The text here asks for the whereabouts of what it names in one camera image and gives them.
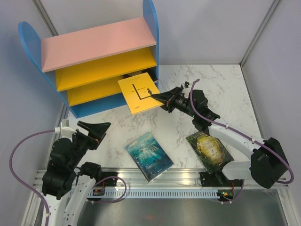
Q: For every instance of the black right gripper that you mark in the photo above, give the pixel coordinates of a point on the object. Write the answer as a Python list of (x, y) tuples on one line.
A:
[(170, 96)]

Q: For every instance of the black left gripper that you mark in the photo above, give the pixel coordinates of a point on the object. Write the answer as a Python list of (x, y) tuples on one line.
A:
[(96, 130)]

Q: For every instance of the black moon cover book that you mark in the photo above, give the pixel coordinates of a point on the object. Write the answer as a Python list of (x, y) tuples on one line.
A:
[(141, 73)]

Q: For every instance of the yellow cover book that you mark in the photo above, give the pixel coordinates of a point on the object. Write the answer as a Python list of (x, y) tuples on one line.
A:
[(137, 91)]

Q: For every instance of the teal ocean cover book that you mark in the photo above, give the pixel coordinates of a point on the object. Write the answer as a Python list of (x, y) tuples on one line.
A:
[(149, 156)]

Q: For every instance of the green gold forest book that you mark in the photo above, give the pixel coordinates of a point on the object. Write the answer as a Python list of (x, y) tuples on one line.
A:
[(211, 152)]

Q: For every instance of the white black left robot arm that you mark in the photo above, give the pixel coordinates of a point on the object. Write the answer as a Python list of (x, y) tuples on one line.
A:
[(65, 190)]

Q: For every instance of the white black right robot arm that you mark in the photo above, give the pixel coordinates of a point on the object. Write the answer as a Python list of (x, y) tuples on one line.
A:
[(266, 162)]

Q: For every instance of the blue pink yellow bookshelf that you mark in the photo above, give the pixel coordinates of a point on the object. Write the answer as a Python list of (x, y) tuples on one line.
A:
[(84, 67)]

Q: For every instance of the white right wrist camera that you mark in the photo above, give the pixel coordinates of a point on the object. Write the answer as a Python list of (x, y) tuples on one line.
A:
[(185, 89)]

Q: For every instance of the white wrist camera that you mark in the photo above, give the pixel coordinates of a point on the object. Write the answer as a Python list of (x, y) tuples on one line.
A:
[(185, 89), (64, 129)]

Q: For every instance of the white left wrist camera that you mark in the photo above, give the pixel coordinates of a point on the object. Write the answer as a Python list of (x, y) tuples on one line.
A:
[(64, 129)]

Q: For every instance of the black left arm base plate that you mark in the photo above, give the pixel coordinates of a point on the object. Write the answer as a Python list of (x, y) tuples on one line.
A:
[(107, 182)]

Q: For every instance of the white slotted cable duct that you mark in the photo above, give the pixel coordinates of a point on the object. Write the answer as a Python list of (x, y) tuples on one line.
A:
[(155, 193)]

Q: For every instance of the aluminium mounting rail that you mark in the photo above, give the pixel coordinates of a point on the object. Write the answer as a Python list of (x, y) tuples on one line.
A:
[(171, 179)]

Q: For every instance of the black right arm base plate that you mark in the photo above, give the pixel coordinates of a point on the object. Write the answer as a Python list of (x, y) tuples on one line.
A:
[(217, 180)]

